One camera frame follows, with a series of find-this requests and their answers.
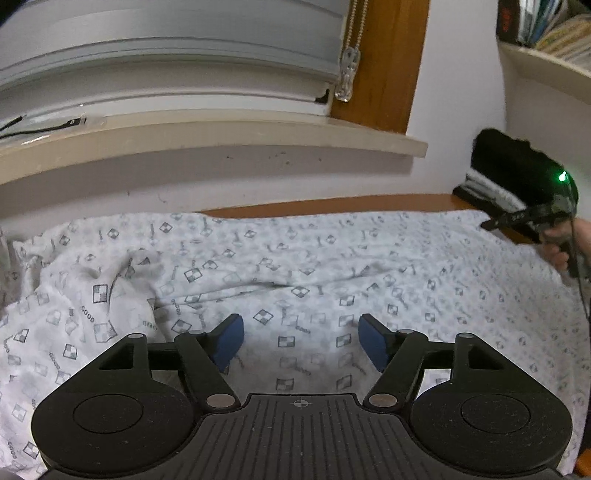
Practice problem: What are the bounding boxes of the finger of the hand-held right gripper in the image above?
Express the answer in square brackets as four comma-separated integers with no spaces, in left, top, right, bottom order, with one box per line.
[480,207,550,232]

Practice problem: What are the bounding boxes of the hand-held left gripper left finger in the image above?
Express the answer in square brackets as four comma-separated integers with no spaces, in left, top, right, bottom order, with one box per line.
[95,314,245,411]

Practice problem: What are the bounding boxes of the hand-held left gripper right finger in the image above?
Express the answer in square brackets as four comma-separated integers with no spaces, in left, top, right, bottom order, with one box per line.
[359,313,507,411]

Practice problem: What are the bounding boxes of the white printed pajama pants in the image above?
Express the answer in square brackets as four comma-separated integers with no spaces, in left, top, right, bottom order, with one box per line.
[0,210,591,480]

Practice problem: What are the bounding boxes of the person's right hand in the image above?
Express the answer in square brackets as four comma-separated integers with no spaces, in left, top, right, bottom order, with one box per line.
[539,217,591,273]

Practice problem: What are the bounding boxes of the white printed folded garment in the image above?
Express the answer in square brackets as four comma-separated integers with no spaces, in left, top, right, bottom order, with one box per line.
[464,170,525,208]

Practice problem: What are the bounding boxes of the dark folded garment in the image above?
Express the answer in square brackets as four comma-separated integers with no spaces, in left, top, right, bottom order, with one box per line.
[452,184,541,243]

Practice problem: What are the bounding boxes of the row of books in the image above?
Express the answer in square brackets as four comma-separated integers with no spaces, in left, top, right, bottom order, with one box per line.
[496,0,591,70]

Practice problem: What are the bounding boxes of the beige window sill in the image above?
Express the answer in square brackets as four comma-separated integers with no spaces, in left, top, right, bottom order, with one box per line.
[0,108,429,185]

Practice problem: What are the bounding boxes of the grey window blind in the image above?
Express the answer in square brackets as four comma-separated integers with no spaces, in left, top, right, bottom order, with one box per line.
[0,0,356,104]

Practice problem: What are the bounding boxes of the white wall shelf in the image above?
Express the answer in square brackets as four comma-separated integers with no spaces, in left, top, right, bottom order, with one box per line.
[498,41,591,104]

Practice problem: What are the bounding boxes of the wooden window frame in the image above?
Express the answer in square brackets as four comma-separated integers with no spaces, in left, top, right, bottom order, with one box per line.
[330,0,432,136]

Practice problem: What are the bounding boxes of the clear blind cord pull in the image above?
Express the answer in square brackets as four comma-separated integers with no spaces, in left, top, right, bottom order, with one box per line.
[335,46,362,102]

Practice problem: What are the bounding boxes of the black cable on sill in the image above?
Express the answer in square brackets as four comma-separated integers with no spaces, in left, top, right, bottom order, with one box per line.
[0,115,87,139]

